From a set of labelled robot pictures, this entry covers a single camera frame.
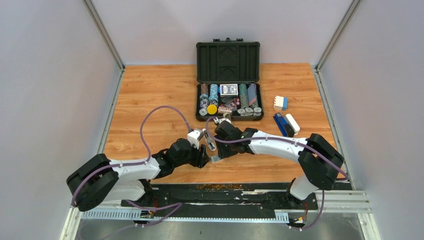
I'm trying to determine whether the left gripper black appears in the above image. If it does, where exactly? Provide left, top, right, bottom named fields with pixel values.
left=174, top=140, right=212, bottom=169

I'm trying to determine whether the grey green white stapler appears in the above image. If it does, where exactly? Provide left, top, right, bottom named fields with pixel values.
left=202, top=112, right=232, bottom=152

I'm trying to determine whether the grey staple strip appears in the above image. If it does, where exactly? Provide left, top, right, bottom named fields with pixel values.
left=210, top=155, right=222, bottom=163

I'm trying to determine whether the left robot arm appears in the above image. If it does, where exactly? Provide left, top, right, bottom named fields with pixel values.
left=66, top=138, right=210, bottom=212

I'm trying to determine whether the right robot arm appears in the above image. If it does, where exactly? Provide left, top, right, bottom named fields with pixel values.
left=213, top=117, right=349, bottom=209

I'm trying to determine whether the blue stapler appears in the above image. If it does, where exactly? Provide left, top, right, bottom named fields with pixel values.
left=273, top=113, right=295, bottom=138

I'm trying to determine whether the yellow dealer chip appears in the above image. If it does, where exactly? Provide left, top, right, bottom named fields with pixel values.
left=207, top=104, right=218, bottom=115

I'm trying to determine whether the blue playing card deck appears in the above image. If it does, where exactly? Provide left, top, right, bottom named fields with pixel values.
left=219, top=84, right=239, bottom=97

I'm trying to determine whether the black poker chip case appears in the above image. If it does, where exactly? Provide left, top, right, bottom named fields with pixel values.
left=195, top=38, right=265, bottom=122

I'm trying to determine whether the white blue toy block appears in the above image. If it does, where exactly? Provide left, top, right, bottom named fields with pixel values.
left=273, top=95, right=288, bottom=111

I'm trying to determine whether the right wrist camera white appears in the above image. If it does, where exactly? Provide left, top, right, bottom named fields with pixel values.
left=213, top=117, right=226, bottom=126

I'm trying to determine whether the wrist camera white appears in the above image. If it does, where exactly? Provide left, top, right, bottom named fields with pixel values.
left=187, top=128, right=204, bottom=150
left=213, top=117, right=226, bottom=126

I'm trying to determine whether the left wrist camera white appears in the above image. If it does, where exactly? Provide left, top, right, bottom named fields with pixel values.
left=187, top=128, right=204, bottom=150

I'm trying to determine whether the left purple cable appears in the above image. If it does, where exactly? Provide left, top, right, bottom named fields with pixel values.
left=71, top=105, right=195, bottom=229

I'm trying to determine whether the purple cable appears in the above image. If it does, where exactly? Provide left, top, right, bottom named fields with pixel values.
left=205, top=116, right=350, bottom=232
left=71, top=105, right=195, bottom=229

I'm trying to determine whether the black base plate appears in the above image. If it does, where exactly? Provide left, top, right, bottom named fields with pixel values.
left=134, top=182, right=319, bottom=219

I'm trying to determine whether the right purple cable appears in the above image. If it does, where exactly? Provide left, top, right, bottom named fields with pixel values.
left=205, top=116, right=350, bottom=232

